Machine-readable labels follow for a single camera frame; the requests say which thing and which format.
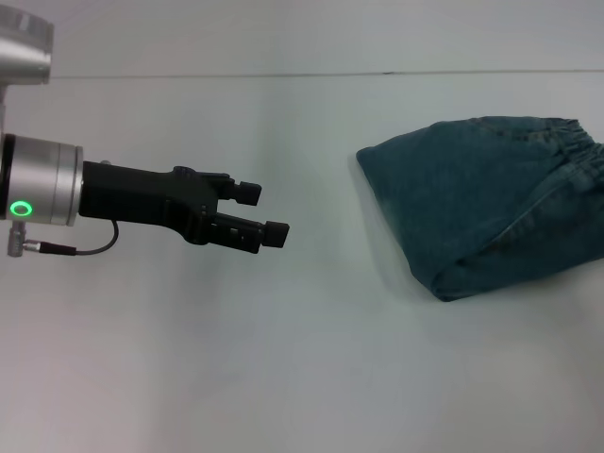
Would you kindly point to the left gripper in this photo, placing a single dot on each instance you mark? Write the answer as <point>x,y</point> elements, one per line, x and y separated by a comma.
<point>141,198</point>

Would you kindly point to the blue denim shorts cartoon print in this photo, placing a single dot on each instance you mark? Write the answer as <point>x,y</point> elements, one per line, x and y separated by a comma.
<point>472,212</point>

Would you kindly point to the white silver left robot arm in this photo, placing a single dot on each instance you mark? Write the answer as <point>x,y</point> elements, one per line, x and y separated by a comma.
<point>42,184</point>

